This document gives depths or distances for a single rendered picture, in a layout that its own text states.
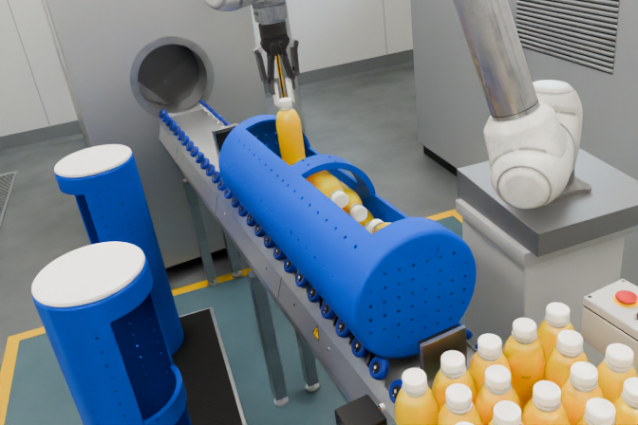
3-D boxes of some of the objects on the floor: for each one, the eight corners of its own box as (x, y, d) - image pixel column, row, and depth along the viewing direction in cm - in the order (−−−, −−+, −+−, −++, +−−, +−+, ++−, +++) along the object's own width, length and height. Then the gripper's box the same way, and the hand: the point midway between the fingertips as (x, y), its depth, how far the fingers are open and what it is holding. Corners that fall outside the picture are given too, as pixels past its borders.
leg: (315, 380, 254) (294, 253, 226) (322, 389, 249) (301, 260, 221) (303, 386, 252) (280, 258, 224) (309, 395, 247) (286, 266, 219)
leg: (285, 394, 249) (259, 266, 222) (290, 403, 244) (265, 273, 217) (272, 399, 247) (244, 271, 220) (277, 409, 242) (250, 279, 215)
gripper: (293, 13, 171) (305, 94, 182) (237, 25, 166) (253, 107, 176) (305, 16, 165) (316, 100, 175) (247, 28, 159) (262, 114, 170)
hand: (283, 92), depth 174 cm, fingers closed on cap, 4 cm apart
